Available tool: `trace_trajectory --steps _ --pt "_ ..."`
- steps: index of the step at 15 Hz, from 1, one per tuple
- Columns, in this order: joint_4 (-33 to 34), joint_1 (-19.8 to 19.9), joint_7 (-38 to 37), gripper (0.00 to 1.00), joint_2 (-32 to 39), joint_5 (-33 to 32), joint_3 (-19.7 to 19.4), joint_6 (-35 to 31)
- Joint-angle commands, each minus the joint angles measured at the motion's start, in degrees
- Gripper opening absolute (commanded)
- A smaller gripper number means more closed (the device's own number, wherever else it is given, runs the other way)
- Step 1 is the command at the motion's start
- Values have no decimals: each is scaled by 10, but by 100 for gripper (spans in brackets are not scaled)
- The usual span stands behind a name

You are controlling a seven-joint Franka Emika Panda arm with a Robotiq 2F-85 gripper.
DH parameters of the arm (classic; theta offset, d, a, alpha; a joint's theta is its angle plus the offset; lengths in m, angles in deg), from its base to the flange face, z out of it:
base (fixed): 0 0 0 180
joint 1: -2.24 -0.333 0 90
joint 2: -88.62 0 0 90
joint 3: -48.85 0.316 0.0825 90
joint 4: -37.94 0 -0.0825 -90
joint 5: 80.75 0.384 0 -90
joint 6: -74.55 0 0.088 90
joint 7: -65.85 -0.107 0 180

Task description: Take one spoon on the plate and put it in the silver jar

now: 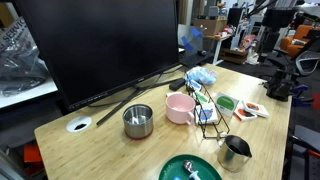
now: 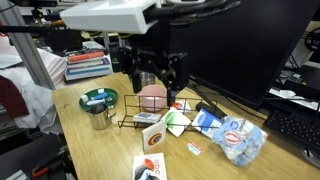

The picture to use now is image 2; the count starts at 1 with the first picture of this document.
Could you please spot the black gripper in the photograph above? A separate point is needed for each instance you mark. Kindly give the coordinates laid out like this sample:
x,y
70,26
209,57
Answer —
x,y
149,52

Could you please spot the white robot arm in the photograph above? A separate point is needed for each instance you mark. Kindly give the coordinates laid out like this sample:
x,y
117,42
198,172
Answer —
x,y
145,25

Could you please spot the green round plate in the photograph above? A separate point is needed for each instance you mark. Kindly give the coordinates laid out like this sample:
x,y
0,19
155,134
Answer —
x,y
110,100

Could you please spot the white marshmallow on plate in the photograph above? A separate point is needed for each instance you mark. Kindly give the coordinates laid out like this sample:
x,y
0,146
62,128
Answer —
x,y
100,91

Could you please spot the pink mug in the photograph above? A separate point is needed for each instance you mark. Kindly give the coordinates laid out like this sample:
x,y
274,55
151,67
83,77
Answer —
x,y
153,97

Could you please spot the steel round cup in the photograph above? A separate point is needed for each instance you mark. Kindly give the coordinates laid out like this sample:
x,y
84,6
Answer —
x,y
147,78

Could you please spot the small blue white box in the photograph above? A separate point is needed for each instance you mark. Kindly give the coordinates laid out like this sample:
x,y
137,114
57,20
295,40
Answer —
x,y
147,117

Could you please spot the red circle card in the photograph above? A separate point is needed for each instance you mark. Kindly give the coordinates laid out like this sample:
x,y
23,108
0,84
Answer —
x,y
182,106

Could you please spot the green circle card book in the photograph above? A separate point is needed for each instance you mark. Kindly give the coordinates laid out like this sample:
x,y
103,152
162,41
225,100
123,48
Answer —
x,y
176,121

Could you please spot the rainbow board book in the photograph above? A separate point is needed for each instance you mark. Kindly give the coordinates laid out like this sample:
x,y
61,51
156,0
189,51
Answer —
x,y
153,135

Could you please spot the black power brick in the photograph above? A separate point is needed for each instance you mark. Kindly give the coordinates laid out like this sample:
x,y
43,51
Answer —
x,y
214,110

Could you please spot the blue white booklet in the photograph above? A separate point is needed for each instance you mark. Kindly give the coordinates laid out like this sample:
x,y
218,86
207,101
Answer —
x,y
206,123

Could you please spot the white marshmallow near rim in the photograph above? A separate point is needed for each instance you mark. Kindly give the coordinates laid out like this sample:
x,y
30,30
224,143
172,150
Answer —
x,y
84,98

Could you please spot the small red blue packet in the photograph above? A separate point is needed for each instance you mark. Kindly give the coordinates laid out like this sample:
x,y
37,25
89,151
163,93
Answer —
x,y
194,148

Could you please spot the stack of books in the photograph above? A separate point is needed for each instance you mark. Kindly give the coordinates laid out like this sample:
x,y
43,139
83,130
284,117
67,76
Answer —
x,y
87,63

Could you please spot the abc picture book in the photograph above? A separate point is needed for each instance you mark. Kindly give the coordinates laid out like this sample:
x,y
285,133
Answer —
x,y
149,167

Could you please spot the large black monitor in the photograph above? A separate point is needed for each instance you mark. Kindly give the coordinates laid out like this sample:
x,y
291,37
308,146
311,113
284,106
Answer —
x,y
240,53

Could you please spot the blue white plastic bag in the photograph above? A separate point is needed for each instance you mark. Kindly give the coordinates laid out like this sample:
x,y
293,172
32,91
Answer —
x,y
240,140

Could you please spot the white cloth pile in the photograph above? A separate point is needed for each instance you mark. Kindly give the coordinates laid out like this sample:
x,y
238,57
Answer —
x,y
38,100

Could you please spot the black keyboard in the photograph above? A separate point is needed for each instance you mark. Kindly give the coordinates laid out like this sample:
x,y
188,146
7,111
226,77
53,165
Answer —
x,y
295,129

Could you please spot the black wire rack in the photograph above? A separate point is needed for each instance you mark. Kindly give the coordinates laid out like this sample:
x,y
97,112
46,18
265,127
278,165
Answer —
x,y
132,105

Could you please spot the blue handled fork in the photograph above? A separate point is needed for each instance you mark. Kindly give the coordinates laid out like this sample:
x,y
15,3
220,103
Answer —
x,y
99,96

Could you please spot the silver handled jar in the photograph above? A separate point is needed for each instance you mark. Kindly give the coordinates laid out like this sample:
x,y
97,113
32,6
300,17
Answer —
x,y
101,115

